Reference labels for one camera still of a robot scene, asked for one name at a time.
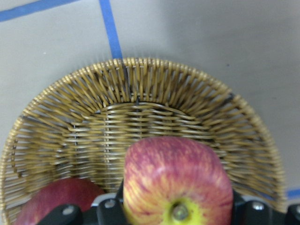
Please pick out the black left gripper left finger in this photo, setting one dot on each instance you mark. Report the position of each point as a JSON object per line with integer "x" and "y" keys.
{"x": 106, "y": 209}

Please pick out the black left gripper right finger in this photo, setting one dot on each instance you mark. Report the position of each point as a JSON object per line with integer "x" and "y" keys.
{"x": 247, "y": 210}

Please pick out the red yellow apple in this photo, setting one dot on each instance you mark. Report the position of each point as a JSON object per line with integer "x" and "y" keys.
{"x": 175, "y": 181}

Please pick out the dark red apple in basket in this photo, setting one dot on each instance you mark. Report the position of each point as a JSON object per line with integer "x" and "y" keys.
{"x": 80, "y": 192}

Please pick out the round wicker basket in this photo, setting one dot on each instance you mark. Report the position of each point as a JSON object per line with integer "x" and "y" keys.
{"x": 81, "y": 125}

